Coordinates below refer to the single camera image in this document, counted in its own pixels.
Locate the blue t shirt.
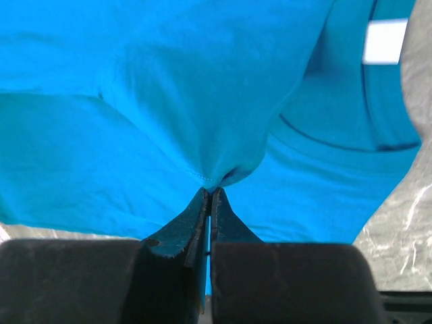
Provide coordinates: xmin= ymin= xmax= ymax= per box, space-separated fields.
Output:
xmin=1 ymin=1 xmax=421 ymax=243

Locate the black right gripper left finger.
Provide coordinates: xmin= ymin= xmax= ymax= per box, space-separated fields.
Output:
xmin=1 ymin=190 xmax=209 ymax=323

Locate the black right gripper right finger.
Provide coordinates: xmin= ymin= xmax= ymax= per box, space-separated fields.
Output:
xmin=211 ymin=189 xmax=388 ymax=323

